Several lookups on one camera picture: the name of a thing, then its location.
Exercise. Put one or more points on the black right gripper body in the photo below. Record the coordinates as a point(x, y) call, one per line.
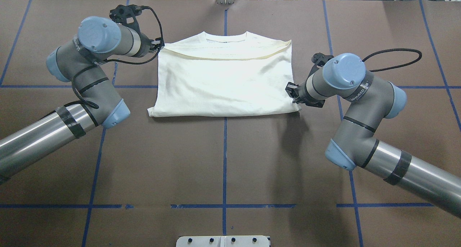
point(300, 92)

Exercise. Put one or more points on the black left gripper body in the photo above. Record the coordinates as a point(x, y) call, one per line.
point(146, 47)

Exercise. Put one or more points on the cream long-sleeve printed shirt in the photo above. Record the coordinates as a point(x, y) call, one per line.
point(210, 75)

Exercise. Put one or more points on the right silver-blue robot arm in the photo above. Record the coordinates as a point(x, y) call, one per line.
point(372, 99)

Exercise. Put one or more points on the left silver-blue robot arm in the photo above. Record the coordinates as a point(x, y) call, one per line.
point(92, 100)

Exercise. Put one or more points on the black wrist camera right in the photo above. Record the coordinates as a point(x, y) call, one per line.
point(320, 59)

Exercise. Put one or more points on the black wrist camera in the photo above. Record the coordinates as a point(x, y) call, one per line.
point(320, 59)
point(126, 15)

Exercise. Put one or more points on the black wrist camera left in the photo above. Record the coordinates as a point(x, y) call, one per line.
point(126, 15)

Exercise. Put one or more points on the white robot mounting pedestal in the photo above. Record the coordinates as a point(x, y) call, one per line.
point(224, 241)

